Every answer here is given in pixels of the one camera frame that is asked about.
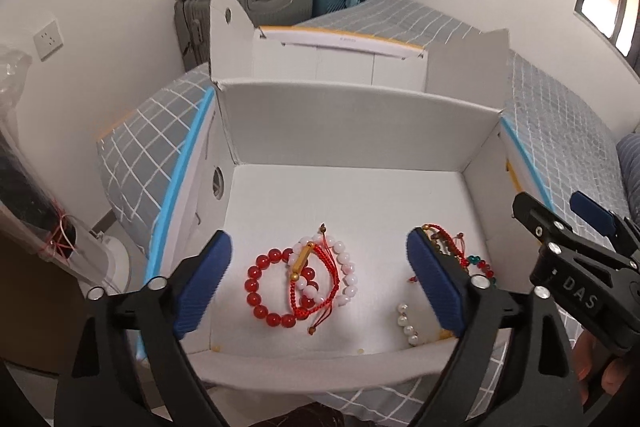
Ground dark maroon cloth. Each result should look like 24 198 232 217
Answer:
279 401 347 427

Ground red cord bracelet brown beads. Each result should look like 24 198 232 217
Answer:
419 222 471 266

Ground white cardboard box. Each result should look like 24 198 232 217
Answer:
135 0 557 391

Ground red cord bracelet gold tube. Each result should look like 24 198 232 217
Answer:
287 221 342 336

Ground clear plastic bag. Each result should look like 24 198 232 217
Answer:
0 47 82 279

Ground dark grey suitcase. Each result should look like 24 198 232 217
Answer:
173 0 212 72

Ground multicoloured bead bracelet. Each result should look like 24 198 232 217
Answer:
457 254 497 291

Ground white wall socket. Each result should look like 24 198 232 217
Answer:
33 20 65 60

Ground blue pillow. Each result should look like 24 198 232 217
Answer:
615 134 640 214

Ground pink bead bracelet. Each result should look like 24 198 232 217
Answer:
287 234 360 308

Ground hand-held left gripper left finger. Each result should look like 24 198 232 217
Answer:
52 229 234 427

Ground white pearl bracelet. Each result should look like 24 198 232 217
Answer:
396 301 420 348

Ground white appliance base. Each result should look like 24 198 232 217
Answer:
74 229 134 299

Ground grey checked bed sheet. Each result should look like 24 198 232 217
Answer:
95 0 640 427

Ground light grey suitcase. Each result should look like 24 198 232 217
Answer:
227 0 315 28

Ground brown cardboard box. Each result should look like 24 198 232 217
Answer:
0 232 90 376

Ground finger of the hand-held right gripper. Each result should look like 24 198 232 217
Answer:
512 191 640 270
569 190 640 254

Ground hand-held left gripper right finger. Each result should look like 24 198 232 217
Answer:
405 227 587 427

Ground person's right hand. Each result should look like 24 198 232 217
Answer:
571 331 627 394

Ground red bead bracelet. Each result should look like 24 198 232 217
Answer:
244 248 319 328

